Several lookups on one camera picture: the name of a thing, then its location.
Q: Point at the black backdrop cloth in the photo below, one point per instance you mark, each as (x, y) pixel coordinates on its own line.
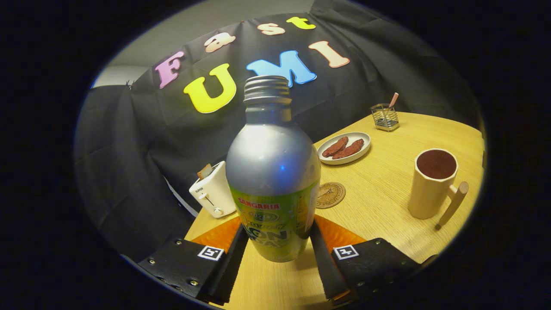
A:
(142, 142)

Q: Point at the pink striped straw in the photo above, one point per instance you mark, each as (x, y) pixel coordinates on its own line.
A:
(393, 100)

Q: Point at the white oval plate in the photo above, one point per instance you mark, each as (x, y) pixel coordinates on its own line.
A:
(359, 153)

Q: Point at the round brown coaster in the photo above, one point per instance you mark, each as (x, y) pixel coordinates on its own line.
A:
(330, 196)

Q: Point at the brown sausage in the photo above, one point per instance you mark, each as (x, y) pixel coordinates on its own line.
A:
(335, 147)
(349, 149)

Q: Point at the wooden table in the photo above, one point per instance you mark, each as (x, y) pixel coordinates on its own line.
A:
(379, 193)

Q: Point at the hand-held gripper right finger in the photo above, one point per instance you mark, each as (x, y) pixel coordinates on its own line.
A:
(325, 267)

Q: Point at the toast slice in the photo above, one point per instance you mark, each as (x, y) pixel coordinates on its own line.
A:
(204, 171)

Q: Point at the white toaster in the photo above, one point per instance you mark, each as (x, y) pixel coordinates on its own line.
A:
(213, 196)

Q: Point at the silver bottle with green label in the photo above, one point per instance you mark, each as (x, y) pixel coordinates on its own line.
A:
(273, 172)

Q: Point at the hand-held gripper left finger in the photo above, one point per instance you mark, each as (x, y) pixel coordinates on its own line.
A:
(232, 267)

